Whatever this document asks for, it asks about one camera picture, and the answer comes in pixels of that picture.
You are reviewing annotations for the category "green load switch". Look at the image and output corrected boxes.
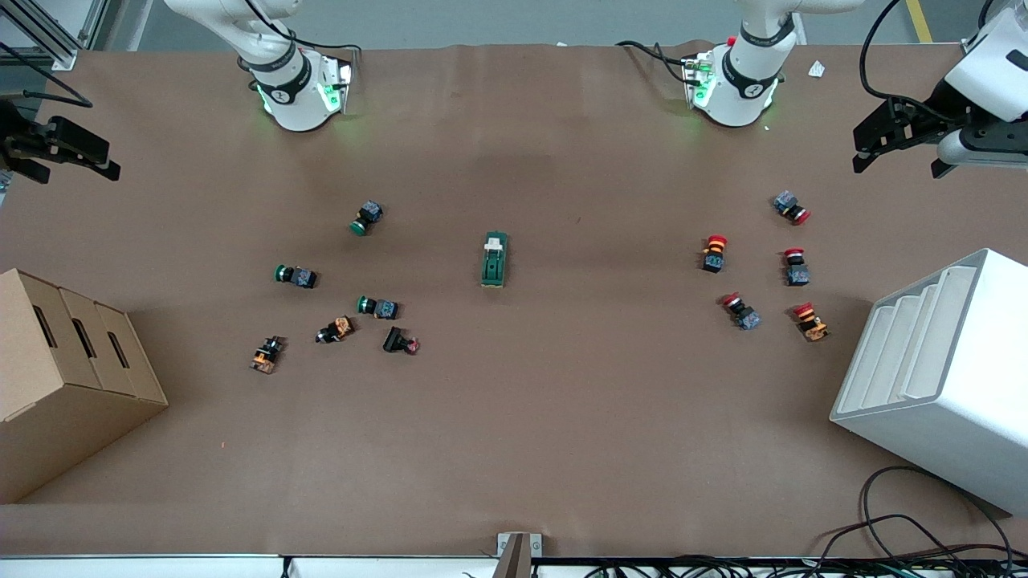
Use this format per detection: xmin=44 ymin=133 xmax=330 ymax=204
xmin=480 ymin=231 xmax=509 ymax=288

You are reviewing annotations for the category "white stepped storage bin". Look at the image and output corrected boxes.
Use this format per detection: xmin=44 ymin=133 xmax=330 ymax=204
xmin=830 ymin=248 xmax=1028 ymax=516

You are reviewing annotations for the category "brown cardboard box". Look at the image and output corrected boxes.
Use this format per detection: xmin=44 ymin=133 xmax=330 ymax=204
xmin=0 ymin=268 xmax=169 ymax=505

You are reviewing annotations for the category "aluminium frame profile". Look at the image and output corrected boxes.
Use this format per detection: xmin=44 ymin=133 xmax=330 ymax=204
xmin=0 ymin=0 xmax=109 ymax=71

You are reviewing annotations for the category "thin black base cable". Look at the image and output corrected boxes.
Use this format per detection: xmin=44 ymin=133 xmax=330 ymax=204
xmin=615 ymin=39 xmax=693 ymax=83
xmin=241 ymin=0 xmax=364 ymax=59

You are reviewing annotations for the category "looped black floor cable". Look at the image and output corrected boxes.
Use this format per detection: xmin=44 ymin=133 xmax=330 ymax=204
xmin=859 ymin=466 xmax=1018 ymax=564

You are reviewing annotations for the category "white table edge rail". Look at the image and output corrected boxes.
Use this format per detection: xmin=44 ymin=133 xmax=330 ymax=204
xmin=0 ymin=554 xmax=499 ymax=578

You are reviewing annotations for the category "grey metal table bracket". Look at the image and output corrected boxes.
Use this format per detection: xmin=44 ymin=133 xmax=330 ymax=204
xmin=496 ymin=532 xmax=543 ymax=578

